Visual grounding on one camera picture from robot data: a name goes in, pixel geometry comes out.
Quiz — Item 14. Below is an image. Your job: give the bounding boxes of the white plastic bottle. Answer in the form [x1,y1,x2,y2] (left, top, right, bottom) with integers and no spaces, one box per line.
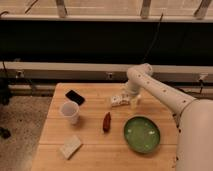
[110,94,130,107]

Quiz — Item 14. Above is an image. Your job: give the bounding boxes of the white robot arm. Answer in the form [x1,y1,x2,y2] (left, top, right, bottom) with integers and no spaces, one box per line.
[125,63,213,171]

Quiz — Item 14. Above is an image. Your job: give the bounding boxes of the red brown pepper toy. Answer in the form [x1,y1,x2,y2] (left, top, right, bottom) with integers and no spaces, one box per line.
[103,112,111,132]

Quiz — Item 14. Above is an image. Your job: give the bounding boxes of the white plastic cup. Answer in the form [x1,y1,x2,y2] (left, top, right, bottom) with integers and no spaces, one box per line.
[60,101,79,124]

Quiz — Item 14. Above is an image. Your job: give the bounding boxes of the beige sponge block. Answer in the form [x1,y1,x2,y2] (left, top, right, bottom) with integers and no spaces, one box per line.
[60,135,82,159]

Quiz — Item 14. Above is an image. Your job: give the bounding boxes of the black object on floor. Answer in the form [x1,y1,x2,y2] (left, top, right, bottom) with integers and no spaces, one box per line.
[0,127,11,139]

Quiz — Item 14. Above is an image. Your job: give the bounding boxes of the wall power outlet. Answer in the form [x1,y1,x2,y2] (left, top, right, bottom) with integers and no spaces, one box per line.
[106,72,113,80]

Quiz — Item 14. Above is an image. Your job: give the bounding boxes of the black hanging cable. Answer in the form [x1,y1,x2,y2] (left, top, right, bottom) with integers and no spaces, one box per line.
[141,12,165,65]

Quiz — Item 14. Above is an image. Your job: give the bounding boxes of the left wall outlet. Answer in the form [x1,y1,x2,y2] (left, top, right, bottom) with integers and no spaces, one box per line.
[16,70,24,79]

